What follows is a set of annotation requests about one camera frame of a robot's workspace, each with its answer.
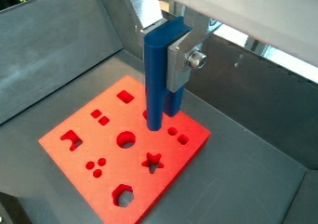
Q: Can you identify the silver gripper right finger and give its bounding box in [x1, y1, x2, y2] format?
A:
[167, 8, 220, 92]

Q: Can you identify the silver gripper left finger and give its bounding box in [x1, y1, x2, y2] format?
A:
[124, 0, 167, 34]

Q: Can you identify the blue square-circle peg object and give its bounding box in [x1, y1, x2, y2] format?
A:
[144, 17, 190, 131]

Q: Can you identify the grey metal tray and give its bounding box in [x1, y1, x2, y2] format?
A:
[0, 0, 318, 224]

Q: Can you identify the red shape-sorting block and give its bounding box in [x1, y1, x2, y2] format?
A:
[39, 76, 211, 224]

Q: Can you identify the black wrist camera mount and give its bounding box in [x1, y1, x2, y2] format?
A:
[0, 192, 32, 224]

